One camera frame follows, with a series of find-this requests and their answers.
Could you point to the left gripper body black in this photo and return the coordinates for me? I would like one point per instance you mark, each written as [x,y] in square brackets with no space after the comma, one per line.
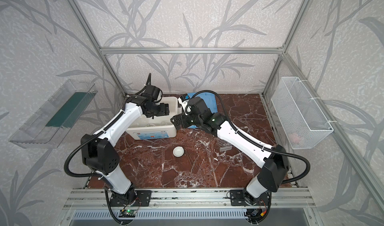
[163,109]

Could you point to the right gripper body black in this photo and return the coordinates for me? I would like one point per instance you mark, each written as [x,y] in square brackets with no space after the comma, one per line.
[177,120]

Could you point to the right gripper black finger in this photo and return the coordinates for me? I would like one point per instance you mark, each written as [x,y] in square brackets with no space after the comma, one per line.
[179,126]
[177,119]

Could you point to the white plastic storage bin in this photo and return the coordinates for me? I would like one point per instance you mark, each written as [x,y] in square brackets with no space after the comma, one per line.
[157,128]

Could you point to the small white ceramic bowl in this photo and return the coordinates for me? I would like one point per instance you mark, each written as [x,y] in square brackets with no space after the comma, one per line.
[178,151]

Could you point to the clear acrylic test tube rack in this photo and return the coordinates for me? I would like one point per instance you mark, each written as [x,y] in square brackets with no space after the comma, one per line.
[225,148]

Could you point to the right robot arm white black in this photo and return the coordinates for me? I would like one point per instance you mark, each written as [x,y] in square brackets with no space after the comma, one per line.
[272,160]

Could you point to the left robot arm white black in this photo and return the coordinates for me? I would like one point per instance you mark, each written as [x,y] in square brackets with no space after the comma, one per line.
[98,150]

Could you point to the blue plastic bin lid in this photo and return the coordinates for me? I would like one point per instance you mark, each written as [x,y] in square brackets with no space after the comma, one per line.
[209,100]

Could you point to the pink object in basket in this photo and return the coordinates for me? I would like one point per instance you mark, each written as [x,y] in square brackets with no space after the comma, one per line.
[295,139]

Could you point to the green circuit board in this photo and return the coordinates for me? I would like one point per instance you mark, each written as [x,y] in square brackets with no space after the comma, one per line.
[127,213]

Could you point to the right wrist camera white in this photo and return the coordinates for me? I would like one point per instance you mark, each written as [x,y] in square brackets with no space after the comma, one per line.
[183,101]

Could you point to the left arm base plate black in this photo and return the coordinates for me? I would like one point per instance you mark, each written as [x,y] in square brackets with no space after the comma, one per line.
[132,198]

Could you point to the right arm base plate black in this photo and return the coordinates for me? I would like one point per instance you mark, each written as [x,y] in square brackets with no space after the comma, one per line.
[239,198]

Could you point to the white wire mesh basket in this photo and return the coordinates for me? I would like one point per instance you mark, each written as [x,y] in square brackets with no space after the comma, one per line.
[299,113]

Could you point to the clear wall shelf green mat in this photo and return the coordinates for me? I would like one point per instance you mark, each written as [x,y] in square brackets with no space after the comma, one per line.
[47,128]

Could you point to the right circuit board with wires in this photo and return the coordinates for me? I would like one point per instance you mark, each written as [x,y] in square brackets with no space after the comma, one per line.
[255,214]

